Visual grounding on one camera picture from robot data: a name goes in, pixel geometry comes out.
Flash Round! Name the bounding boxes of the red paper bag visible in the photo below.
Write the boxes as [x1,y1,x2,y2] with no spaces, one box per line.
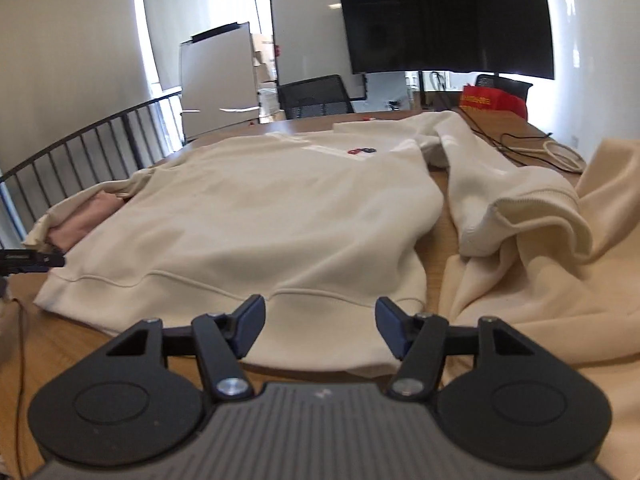
[459,84,528,120]

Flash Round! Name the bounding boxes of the white coiled cable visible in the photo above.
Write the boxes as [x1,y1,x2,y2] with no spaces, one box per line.
[542,138,587,172]

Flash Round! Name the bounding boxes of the black office chair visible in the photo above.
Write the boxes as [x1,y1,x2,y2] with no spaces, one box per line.
[278,75,354,120]

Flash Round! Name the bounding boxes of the whiteboard near monitor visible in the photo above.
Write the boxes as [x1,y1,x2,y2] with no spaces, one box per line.
[270,0,367,101]

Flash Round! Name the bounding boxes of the pink folded garment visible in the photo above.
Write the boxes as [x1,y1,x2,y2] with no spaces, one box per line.
[47,191,125,254]

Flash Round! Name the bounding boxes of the black cable on table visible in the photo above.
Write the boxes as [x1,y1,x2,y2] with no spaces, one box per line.
[451,104,584,174]

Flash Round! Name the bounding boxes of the white sweatshirt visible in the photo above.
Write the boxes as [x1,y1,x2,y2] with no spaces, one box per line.
[36,112,592,377]

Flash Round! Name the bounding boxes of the large black monitor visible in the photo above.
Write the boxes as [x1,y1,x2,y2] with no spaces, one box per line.
[341,0,554,79]

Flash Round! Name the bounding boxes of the whiteboard near railing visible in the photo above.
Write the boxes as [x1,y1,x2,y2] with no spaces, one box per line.
[179,22,260,142]

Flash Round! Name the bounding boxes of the beige hoodie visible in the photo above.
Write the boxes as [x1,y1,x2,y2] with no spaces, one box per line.
[438,139,639,479]

